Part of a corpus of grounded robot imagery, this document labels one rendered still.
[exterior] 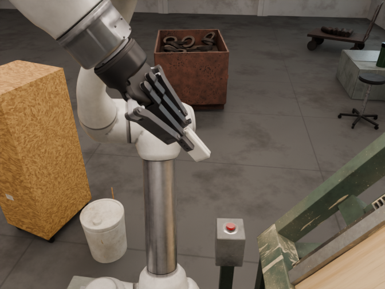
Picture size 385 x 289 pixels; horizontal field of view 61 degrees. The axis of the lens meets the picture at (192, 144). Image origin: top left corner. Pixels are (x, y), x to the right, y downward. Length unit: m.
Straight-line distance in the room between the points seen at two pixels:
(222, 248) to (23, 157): 1.40
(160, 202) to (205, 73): 3.28
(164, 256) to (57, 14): 0.79
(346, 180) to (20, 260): 2.27
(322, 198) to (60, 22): 1.17
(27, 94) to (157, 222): 1.43
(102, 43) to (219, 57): 3.68
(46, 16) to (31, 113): 1.82
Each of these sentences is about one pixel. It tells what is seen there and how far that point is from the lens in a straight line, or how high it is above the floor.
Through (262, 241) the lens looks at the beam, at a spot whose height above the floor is 0.84.
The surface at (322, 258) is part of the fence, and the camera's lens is 1.29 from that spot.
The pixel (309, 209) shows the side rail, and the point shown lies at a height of 1.05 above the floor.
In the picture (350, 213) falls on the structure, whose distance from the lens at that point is 1.39.
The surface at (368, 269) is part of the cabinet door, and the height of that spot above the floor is 1.12.
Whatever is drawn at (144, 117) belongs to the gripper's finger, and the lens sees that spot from 0.47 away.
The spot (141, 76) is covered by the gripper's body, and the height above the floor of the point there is 1.80.
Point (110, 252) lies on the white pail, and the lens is 2.47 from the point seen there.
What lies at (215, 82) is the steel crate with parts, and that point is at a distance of 4.21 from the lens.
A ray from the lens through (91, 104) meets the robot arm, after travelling 0.78.
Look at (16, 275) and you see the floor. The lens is 2.73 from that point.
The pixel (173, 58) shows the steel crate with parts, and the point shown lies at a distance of 4.07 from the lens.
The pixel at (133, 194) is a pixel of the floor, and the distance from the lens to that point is 3.05.
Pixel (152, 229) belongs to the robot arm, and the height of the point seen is 1.24.
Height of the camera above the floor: 1.98
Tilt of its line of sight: 32 degrees down
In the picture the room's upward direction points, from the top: straight up
